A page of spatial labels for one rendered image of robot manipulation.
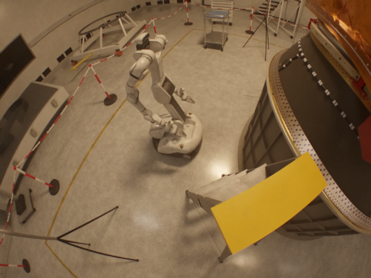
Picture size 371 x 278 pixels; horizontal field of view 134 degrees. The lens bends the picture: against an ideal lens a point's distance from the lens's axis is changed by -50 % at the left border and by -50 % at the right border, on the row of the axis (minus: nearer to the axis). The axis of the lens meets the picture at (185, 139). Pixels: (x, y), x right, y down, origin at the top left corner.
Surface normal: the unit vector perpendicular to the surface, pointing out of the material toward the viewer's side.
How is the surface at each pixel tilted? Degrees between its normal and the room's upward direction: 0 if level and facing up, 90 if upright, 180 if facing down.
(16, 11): 90
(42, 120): 90
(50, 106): 90
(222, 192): 0
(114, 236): 0
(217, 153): 0
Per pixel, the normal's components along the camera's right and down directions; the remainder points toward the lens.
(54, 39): 0.91, 0.30
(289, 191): -0.10, -0.50
